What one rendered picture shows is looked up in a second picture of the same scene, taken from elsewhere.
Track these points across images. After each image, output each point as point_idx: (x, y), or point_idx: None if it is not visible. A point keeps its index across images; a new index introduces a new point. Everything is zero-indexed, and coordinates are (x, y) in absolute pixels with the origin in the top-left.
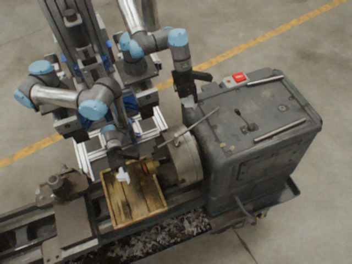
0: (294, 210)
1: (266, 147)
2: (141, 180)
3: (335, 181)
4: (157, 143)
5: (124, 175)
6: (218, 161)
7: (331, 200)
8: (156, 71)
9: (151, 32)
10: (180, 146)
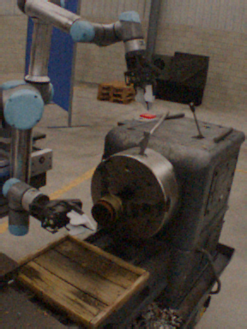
0: (214, 307)
1: (227, 145)
2: (81, 261)
3: (225, 269)
4: (109, 170)
5: (81, 219)
6: (202, 157)
7: (235, 284)
8: (41, 133)
9: (41, 77)
10: (148, 156)
